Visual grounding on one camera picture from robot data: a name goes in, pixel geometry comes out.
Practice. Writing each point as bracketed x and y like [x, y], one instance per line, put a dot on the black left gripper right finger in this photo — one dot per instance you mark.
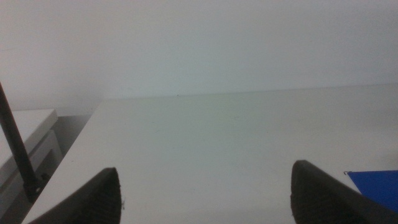
[320, 199]

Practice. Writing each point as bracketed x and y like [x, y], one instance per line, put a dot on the blue mat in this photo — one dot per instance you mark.
[377, 186]

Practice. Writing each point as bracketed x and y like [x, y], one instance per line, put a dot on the white side table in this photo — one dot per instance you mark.
[26, 137]

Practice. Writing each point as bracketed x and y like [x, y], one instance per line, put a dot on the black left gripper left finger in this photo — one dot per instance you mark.
[93, 202]

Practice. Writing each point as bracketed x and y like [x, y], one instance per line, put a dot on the black pole with clamp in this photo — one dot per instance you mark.
[17, 146]

